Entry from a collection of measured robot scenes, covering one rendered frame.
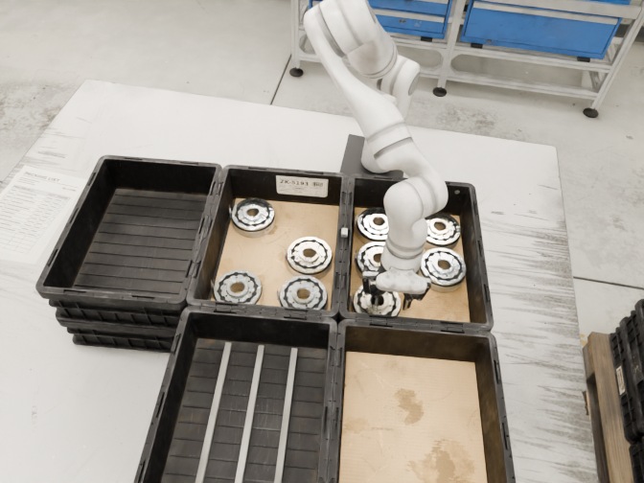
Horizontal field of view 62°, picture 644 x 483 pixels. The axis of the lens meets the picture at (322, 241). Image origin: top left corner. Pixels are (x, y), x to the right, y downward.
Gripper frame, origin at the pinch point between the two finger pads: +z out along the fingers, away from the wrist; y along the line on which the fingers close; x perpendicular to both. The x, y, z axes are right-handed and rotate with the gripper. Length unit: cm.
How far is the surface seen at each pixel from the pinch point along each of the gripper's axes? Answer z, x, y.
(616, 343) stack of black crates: 68, -38, -86
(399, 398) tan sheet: 4.2, 19.2, -2.6
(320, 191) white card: -0.9, -29.2, 18.2
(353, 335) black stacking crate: -2.0, 10.3, 7.4
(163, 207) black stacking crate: 4, -23, 56
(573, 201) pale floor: 86, -125, -94
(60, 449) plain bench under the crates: 17, 33, 63
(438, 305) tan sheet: 4.0, -3.0, -10.8
